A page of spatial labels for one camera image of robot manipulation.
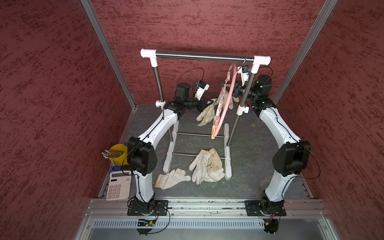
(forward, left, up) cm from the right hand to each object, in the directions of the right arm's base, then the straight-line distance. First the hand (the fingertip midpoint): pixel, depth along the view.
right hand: (221, 86), depth 74 cm
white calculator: (-37, +57, -37) cm, 77 cm away
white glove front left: (-35, +31, -38) cm, 60 cm away
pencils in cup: (-25, +59, -22) cm, 68 cm away
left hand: (-4, +5, -9) cm, 11 cm away
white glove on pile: (-27, +12, -36) cm, 47 cm away
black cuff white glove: (-5, +7, -15) cm, 18 cm away
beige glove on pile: (-26, +3, -36) cm, 44 cm away
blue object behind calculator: (-29, +61, -34) cm, 75 cm away
